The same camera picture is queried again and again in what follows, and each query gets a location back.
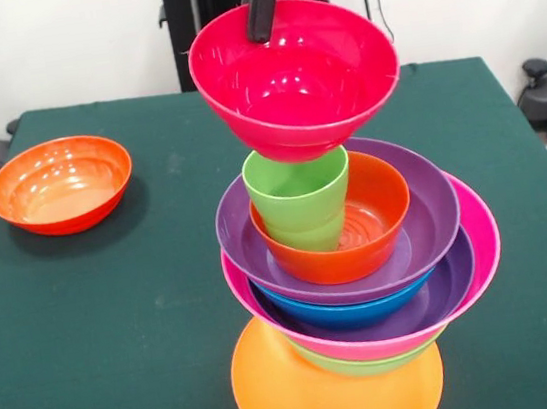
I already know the small crimson bowl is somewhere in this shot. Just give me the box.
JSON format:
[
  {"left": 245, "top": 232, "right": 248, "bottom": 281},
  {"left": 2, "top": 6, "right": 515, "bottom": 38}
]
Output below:
[{"left": 180, "top": 0, "right": 412, "bottom": 176}]

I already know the green cup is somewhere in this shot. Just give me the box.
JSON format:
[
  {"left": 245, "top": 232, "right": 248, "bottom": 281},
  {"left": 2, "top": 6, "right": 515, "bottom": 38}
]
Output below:
[{"left": 238, "top": 137, "right": 362, "bottom": 264}]

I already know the small red-orange bowl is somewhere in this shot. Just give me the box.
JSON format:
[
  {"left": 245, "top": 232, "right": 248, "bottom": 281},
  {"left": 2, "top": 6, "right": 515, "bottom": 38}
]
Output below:
[{"left": 242, "top": 144, "right": 422, "bottom": 296}]

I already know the purple bowl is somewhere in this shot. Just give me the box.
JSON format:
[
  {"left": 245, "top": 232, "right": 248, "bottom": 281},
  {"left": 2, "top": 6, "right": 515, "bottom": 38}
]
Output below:
[
  {"left": 244, "top": 226, "right": 486, "bottom": 358},
  {"left": 206, "top": 124, "right": 472, "bottom": 321}
]

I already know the blue bowl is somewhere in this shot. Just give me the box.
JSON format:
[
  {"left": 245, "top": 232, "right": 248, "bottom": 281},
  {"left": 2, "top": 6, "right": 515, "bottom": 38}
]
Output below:
[{"left": 252, "top": 263, "right": 444, "bottom": 343}]

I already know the pink bowl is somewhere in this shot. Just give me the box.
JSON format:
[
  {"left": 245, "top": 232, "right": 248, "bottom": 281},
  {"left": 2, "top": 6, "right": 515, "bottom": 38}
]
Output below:
[{"left": 213, "top": 168, "right": 516, "bottom": 380}]

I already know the green bowl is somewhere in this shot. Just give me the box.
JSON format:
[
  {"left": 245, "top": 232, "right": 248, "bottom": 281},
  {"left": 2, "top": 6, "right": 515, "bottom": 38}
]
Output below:
[{"left": 291, "top": 326, "right": 448, "bottom": 387}]

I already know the large red-orange bowl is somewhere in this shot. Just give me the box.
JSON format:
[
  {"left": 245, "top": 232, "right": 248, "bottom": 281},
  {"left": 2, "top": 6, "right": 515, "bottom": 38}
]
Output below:
[{"left": 0, "top": 128, "right": 141, "bottom": 244}]

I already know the dark green tablecloth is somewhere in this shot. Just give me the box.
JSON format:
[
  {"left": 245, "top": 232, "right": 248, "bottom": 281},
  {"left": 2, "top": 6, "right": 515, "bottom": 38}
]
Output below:
[{"left": 0, "top": 41, "right": 547, "bottom": 409}]

